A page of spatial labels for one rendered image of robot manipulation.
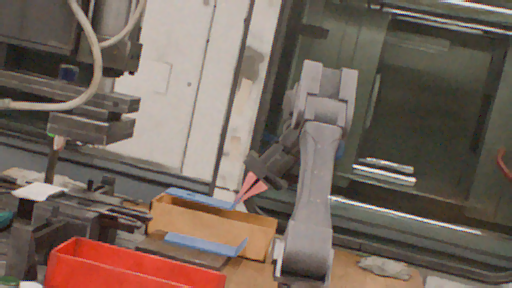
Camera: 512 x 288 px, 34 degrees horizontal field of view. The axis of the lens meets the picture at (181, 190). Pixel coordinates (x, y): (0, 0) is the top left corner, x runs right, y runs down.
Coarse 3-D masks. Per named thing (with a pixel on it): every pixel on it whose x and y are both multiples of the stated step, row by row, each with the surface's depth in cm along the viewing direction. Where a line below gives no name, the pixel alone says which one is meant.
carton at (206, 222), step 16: (160, 208) 168; (176, 208) 167; (192, 208) 179; (208, 208) 178; (160, 224) 168; (176, 224) 168; (192, 224) 167; (208, 224) 166; (224, 224) 166; (240, 224) 165; (256, 224) 176; (272, 224) 176; (208, 240) 167; (224, 240) 166; (240, 240) 166; (256, 240) 165; (272, 240) 176; (240, 256) 166; (256, 256) 165
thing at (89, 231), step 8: (32, 216) 139; (40, 216) 138; (48, 216) 138; (72, 224) 138; (80, 224) 137; (88, 224) 137; (96, 224) 141; (72, 232) 138; (80, 232) 137; (88, 232) 137; (96, 232) 142; (104, 232) 151; (112, 232) 153; (64, 240) 138; (96, 240) 143; (104, 240) 151; (112, 240) 155
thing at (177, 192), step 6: (168, 192) 170; (174, 192) 171; (180, 192) 173; (186, 192) 174; (186, 198) 169; (192, 198) 169; (198, 198) 171; (204, 198) 172; (210, 198) 174; (240, 198) 167; (210, 204) 169; (216, 204) 169; (222, 204) 170; (228, 204) 172; (234, 204) 168
